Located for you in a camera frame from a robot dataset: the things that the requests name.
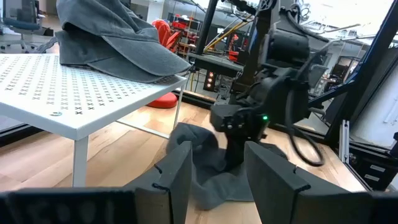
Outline black box orange lights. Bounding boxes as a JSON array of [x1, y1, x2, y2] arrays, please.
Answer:
[[187, 52, 245, 93]]

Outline red cushion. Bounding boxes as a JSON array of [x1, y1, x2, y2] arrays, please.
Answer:
[[146, 92, 179, 110]]

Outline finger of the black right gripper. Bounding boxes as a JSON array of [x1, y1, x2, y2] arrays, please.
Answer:
[[224, 137, 236, 171], [235, 138, 249, 171]]

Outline black frame post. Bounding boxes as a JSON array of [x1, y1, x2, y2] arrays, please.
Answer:
[[195, 0, 220, 57]]

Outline black box white labels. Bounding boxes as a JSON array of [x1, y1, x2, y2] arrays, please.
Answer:
[[350, 145, 398, 191]]

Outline yellow cable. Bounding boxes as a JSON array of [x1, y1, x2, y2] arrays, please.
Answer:
[[203, 20, 250, 53]]

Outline black cable loop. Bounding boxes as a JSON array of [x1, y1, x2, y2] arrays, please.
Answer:
[[284, 89, 326, 167]]

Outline blue seat office chair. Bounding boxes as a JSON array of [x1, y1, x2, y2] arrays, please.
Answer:
[[0, 0, 44, 52]]

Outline white perforated metal shelf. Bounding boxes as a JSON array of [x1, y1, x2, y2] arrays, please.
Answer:
[[0, 53, 188, 187]]

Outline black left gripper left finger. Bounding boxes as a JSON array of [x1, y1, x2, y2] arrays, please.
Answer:
[[0, 141, 193, 224]]

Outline light grey-blue cap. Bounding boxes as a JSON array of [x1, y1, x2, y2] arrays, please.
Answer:
[[55, 0, 192, 84]]

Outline red chair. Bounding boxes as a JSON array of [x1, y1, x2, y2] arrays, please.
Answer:
[[151, 19, 182, 51]]

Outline dark grey cap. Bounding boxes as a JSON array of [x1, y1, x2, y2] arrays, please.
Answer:
[[165, 122, 289, 211]]

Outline aluminium profile bar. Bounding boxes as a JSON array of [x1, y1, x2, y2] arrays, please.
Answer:
[[338, 119, 351, 164]]

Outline black diagonal frame brace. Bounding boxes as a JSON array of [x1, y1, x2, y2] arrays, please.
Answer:
[[307, 0, 398, 144]]

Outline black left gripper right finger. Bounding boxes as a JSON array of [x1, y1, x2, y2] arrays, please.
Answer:
[[244, 141, 398, 224]]

